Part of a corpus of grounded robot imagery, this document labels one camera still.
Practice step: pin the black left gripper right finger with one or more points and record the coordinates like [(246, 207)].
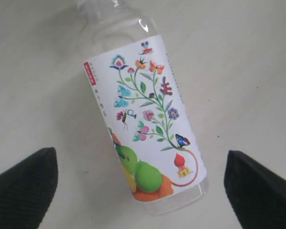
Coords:
[(256, 194)]

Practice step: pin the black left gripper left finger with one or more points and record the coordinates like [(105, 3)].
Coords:
[(27, 190)]

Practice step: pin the clear bottle floral label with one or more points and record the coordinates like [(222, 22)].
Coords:
[(127, 65)]

